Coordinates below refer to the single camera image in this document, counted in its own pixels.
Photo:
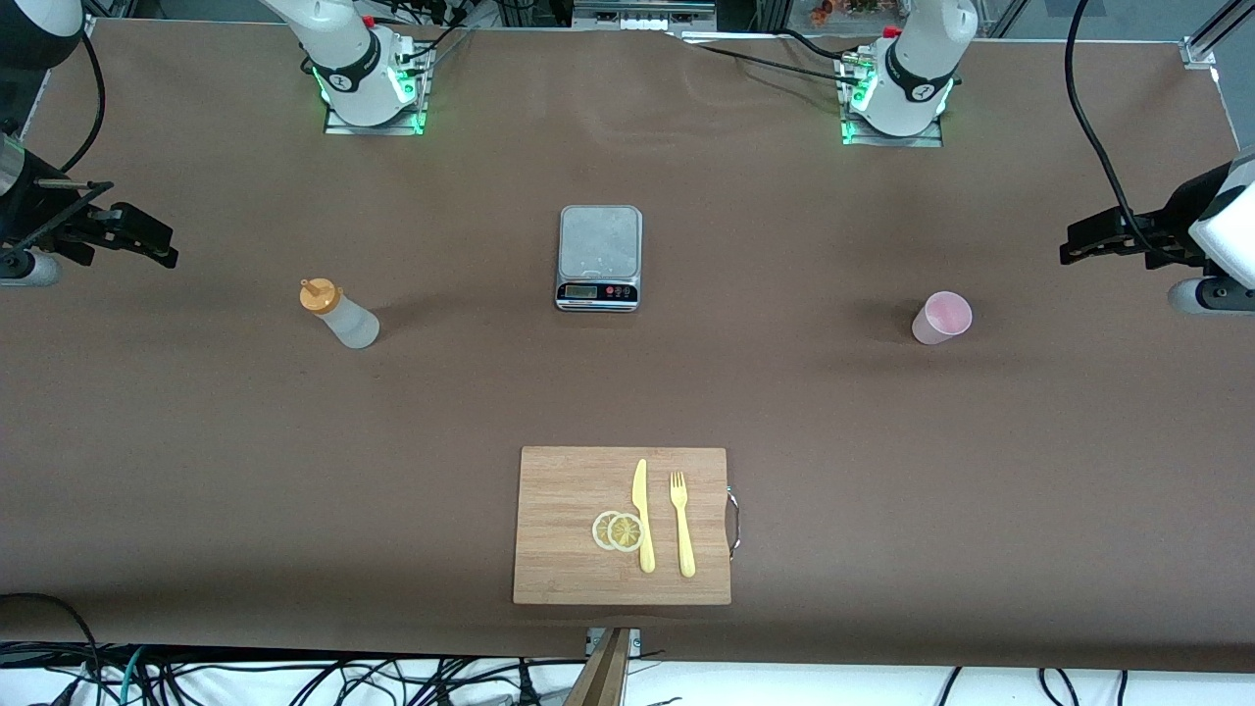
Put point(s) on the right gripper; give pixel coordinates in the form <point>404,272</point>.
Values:
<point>37,208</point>

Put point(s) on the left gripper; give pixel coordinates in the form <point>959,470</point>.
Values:
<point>1174,222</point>

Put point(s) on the pink plastic cup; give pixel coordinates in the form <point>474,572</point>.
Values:
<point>943,316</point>

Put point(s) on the translucent sauce bottle orange cap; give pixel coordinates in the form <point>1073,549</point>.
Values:
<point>348,322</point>

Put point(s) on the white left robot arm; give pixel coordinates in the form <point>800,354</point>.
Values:
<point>912,98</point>

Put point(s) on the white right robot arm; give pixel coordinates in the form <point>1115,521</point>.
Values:
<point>343,59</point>

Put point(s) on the silver kitchen scale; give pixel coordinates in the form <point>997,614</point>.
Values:
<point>598,250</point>

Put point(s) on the yellow plastic fork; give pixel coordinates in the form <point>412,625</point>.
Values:
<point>686,549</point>

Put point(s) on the grey power strip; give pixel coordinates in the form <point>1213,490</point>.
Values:
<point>637,18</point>

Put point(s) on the wooden cutting board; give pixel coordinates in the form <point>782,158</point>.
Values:
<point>559,569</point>

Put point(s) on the lemon slice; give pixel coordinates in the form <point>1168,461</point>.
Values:
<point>625,532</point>
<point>598,529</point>

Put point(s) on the yellow plastic knife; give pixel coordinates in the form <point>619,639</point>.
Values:
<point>645,549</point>

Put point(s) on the aluminium frame corner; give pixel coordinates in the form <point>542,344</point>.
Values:
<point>1201,49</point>

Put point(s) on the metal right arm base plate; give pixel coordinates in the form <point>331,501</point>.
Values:
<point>373,129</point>

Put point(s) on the small metal bracket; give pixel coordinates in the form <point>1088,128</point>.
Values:
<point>635,642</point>

